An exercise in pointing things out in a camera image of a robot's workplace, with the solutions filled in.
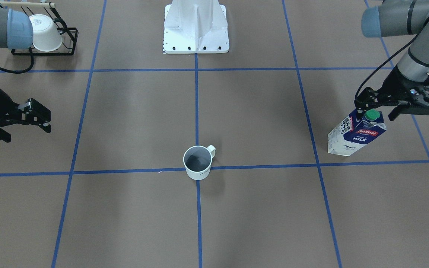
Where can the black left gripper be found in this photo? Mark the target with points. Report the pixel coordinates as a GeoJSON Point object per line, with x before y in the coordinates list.
{"type": "Point", "coordinates": [394, 87]}

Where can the blue Pascual milk carton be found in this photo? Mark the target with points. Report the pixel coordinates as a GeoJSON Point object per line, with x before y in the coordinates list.
{"type": "Point", "coordinates": [353, 133]}

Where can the white mug with handle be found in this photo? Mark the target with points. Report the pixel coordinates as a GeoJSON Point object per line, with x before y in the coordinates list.
{"type": "Point", "coordinates": [198, 160]}

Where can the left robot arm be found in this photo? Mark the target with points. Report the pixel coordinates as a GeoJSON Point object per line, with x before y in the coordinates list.
{"type": "Point", "coordinates": [399, 18]}

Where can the white upside-down mug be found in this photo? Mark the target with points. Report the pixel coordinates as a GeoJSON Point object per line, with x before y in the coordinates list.
{"type": "Point", "coordinates": [46, 35]}

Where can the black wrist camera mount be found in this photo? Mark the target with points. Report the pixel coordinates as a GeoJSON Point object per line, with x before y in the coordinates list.
{"type": "Point", "coordinates": [416, 101]}

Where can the black wire mug rack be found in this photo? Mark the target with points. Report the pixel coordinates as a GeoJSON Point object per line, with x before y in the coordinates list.
{"type": "Point", "coordinates": [65, 41]}

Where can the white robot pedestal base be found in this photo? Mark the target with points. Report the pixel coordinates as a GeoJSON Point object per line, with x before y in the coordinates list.
{"type": "Point", "coordinates": [195, 26]}

